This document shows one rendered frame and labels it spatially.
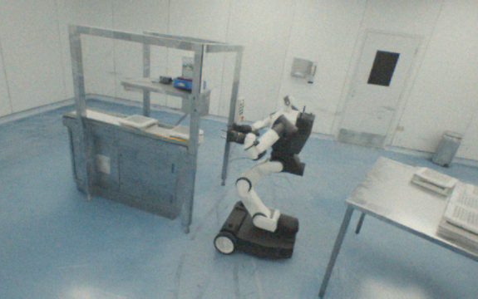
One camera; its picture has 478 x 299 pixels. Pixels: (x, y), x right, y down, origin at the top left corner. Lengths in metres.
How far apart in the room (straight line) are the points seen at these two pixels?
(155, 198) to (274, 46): 3.84
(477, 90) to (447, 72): 0.63
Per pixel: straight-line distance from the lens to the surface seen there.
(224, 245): 2.48
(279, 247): 2.44
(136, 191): 2.89
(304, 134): 2.05
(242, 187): 2.32
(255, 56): 5.66
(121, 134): 2.65
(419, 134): 6.41
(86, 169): 3.01
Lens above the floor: 1.73
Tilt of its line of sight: 22 degrees down
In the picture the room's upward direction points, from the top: 8 degrees clockwise
